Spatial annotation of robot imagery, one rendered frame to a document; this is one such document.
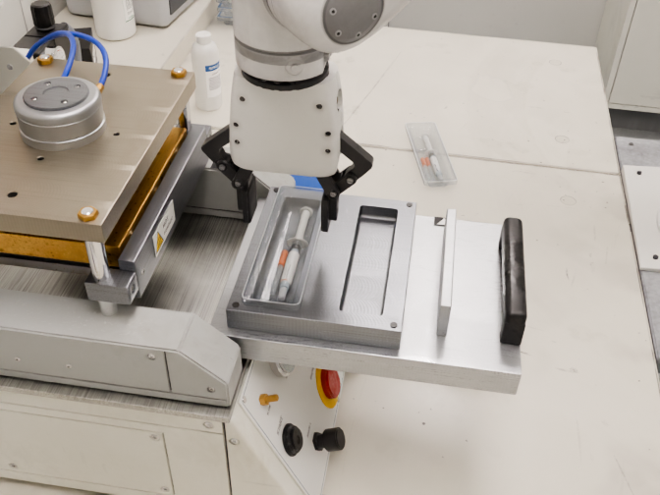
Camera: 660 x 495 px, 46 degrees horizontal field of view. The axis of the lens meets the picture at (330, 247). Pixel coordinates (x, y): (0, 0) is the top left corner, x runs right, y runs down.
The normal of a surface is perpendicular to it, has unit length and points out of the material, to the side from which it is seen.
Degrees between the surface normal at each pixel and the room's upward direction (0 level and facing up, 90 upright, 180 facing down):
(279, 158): 96
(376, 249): 0
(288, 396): 65
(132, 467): 90
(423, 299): 0
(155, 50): 0
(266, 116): 91
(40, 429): 90
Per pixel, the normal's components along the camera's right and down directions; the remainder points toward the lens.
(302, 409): 0.91, -0.22
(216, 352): 0.66, -0.50
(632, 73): -0.18, 0.63
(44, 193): 0.02, -0.76
